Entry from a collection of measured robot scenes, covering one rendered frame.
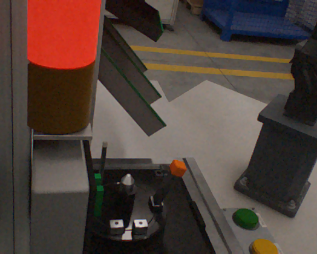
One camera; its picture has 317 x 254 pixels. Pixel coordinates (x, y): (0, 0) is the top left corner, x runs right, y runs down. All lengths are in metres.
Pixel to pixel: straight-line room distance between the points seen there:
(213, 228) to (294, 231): 0.27
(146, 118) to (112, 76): 0.11
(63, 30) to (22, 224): 0.17
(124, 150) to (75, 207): 0.71
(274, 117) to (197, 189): 0.23
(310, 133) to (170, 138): 0.39
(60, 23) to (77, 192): 0.11
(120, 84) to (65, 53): 0.50
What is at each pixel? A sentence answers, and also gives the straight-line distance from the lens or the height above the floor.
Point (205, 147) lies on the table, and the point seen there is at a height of 0.86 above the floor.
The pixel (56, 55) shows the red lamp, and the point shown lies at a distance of 0.26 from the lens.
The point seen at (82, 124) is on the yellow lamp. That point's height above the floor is 1.26.
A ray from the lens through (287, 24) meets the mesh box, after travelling 5.32.
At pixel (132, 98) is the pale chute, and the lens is 0.77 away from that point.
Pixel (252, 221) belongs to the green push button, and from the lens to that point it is 0.71.
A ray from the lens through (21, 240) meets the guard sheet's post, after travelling 0.37.
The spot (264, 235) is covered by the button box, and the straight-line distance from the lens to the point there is 0.71.
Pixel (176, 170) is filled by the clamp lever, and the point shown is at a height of 1.07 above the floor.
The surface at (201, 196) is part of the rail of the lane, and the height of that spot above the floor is 0.95.
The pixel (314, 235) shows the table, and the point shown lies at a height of 0.86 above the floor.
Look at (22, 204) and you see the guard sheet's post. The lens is 0.34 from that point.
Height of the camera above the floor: 1.42
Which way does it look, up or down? 30 degrees down
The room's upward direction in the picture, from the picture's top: 12 degrees clockwise
